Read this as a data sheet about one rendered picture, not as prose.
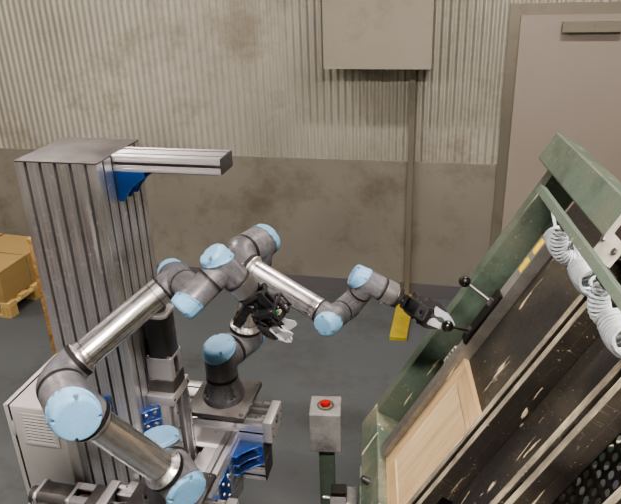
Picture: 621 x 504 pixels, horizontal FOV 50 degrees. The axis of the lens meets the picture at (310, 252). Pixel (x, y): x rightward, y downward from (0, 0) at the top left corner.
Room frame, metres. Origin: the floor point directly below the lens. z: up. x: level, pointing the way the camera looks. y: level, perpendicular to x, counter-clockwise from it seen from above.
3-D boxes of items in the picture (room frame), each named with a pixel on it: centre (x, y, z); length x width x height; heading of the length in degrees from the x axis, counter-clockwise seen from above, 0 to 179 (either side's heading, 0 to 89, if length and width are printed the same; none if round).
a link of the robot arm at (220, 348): (2.02, 0.33, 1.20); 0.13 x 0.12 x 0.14; 147
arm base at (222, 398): (2.01, 0.33, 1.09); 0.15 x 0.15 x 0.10
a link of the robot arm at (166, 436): (1.53, 0.45, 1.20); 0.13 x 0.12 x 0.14; 31
